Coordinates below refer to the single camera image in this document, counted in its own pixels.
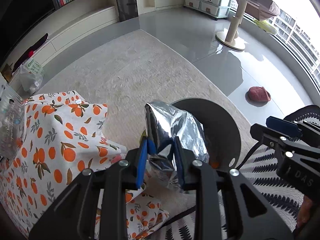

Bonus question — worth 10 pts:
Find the yellow green cushion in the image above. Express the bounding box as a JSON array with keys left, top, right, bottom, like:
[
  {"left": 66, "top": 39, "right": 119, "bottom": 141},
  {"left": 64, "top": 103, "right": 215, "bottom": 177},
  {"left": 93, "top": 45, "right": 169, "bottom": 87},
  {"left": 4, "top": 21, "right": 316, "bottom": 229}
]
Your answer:
[{"left": 252, "top": 19, "right": 279, "bottom": 35}]

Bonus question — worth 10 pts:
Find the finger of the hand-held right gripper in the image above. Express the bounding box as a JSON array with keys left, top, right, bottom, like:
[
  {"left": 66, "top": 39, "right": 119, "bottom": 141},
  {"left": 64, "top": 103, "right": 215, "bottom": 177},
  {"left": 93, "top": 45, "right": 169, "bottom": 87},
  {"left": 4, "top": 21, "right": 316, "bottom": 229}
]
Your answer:
[
  {"left": 250, "top": 123, "right": 320, "bottom": 160},
  {"left": 265, "top": 116, "right": 320, "bottom": 140}
]

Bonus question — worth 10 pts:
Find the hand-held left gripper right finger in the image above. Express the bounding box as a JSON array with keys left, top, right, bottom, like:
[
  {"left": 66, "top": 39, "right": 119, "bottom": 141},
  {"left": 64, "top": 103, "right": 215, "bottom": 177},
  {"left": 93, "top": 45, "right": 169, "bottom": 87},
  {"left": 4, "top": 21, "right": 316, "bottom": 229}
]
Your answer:
[{"left": 172, "top": 137, "right": 294, "bottom": 240}]

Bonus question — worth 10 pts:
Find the black television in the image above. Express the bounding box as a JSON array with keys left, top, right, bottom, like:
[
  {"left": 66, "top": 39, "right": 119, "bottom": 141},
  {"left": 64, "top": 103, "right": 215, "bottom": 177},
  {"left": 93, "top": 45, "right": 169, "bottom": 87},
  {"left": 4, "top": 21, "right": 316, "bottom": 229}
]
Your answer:
[{"left": 0, "top": 0, "right": 55, "bottom": 55}]

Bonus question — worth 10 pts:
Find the white animal face drawer cabinet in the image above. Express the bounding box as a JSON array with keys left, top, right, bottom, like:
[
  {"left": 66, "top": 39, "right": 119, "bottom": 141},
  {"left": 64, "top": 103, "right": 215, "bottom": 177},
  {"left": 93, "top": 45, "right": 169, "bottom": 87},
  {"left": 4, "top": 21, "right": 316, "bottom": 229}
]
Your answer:
[{"left": 183, "top": 0, "right": 232, "bottom": 20}]

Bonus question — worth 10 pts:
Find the red slipper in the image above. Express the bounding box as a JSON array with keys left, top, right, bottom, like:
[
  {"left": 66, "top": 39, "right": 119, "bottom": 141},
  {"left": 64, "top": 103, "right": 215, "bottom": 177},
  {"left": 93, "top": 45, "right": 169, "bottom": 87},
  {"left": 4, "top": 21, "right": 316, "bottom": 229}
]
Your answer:
[{"left": 245, "top": 86, "right": 272, "bottom": 102}]

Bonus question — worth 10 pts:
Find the white television console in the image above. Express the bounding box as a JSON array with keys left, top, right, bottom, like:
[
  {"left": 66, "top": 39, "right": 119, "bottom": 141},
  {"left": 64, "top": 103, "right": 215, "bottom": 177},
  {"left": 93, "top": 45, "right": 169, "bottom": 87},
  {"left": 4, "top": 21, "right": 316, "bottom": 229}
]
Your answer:
[{"left": 0, "top": 5, "right": 119, "bottom": 90}]

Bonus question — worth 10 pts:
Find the dark cloth bundle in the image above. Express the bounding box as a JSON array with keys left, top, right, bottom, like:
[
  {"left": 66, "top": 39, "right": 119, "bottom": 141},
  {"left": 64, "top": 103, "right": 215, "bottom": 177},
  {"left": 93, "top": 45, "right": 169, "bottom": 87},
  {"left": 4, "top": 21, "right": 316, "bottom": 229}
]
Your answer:
[{"left": 12, "top": 32, "right": 49, "bottom": 72}]

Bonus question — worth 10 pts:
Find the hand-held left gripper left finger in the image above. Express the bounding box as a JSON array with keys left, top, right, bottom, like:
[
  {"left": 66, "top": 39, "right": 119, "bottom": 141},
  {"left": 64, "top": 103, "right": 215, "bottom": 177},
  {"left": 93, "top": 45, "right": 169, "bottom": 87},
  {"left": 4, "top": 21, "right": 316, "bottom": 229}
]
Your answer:
[{"left": 29, "top": 137, "right": 148, "bottom": 240}]

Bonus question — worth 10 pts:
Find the clear lidded container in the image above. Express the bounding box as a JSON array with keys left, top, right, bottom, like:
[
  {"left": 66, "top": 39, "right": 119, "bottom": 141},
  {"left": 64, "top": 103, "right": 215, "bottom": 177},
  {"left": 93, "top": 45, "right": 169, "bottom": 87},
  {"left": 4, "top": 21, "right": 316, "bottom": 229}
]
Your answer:
[{"left": 0, "top": 82, "right": 27, "bottom": 159}]

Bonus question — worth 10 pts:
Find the white plastic bag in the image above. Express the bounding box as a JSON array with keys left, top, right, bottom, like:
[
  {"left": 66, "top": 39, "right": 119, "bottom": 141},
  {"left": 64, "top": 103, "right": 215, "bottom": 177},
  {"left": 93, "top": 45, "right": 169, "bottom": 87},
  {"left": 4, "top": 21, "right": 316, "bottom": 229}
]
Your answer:
[{"left": 19, "top": 59, "right": 45, "bottom": 92}]

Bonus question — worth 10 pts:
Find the silver foil bag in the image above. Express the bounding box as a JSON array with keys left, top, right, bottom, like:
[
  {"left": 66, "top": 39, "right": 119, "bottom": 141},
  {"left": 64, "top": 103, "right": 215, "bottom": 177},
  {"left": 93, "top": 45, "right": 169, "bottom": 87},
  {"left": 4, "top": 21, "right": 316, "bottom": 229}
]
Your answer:
[{"left": 144, "top": 100, "right": 210, "bottom": 193}]

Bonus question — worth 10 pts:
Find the cardboard box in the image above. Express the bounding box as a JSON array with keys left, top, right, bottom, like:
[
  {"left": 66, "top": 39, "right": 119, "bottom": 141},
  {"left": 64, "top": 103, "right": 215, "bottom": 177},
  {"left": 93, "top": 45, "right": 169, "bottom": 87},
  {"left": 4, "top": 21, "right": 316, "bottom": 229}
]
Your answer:
[{"left": 0, "top": 64, "right": 14, "bottom": 83}]

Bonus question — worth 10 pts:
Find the beige pedestal table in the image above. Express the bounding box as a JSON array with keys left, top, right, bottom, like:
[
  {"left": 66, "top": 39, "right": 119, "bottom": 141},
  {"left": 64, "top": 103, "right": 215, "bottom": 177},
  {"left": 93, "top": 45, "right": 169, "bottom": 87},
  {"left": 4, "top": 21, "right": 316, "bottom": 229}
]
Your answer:
[{"left": 206, "top": 0, "right": 280, "bottom": 52}]

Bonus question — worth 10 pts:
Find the black cable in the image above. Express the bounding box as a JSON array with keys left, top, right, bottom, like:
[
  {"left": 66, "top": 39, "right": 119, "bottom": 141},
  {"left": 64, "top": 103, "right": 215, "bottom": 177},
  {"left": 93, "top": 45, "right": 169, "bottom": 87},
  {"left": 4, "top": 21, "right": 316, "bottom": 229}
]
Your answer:
[{"left": 160, "top": 140, "right": 263, "bottom": 228}]

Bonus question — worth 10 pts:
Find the pink cloth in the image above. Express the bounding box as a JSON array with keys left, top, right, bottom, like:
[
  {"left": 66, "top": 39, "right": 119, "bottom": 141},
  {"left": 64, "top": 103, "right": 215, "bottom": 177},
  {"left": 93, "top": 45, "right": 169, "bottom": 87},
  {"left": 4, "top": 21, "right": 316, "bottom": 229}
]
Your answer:
[{"left": 246, "top": 1, "right": 280, "bottom": 22}]

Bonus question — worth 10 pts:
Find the grey trash bin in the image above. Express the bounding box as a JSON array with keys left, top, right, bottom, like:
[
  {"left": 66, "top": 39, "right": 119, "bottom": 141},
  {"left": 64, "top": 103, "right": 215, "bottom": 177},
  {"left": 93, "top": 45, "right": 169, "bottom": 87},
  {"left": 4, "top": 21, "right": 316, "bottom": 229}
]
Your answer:
[{"left": 170, "top": 97, "right": 242, "bottom": 178}]

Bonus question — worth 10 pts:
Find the dark glass cabinet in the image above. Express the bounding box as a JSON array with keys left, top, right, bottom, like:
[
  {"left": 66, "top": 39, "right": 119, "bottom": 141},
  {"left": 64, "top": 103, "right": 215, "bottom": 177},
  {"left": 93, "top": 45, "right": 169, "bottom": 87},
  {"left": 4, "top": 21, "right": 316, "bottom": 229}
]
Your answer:
[{"left": 110, "top": 0, "right": 139, "bottom": 22}]

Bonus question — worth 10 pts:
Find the orange-print covered round table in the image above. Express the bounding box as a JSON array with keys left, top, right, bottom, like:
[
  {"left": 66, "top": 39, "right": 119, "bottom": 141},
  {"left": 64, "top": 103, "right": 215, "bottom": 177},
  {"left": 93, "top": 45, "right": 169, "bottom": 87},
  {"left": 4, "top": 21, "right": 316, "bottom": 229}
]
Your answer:
[{"left": 0, "top": 90, "right": 170, "bottom": 240}]

